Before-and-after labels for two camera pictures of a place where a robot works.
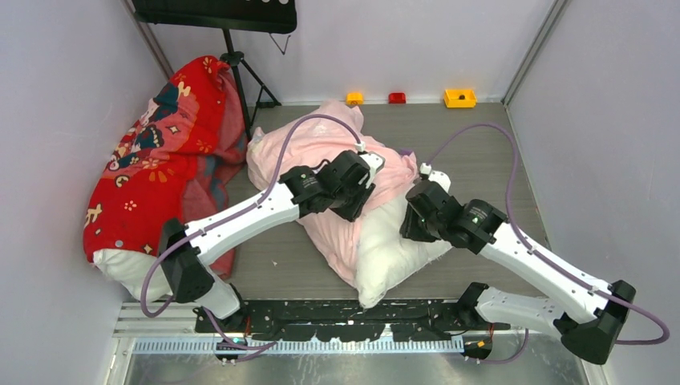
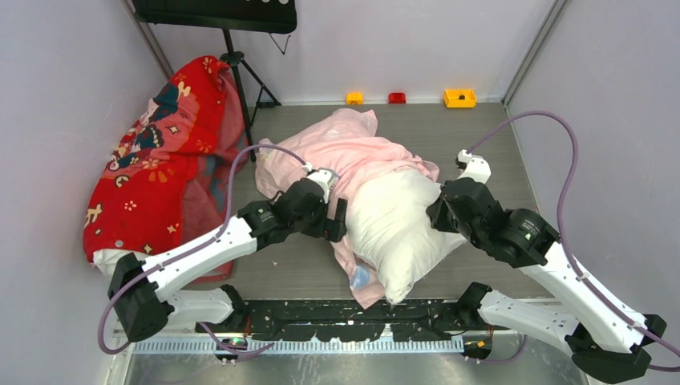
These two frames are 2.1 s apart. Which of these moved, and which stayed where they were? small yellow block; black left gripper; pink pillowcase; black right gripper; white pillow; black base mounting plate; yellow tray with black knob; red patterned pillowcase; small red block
Moved: black right gripper; white pillow; black left gripper; pink pillowcase
Stayed: small red block; small yellow block; black base mounting plate; red patterned pillowcase; yellow tray with black knob
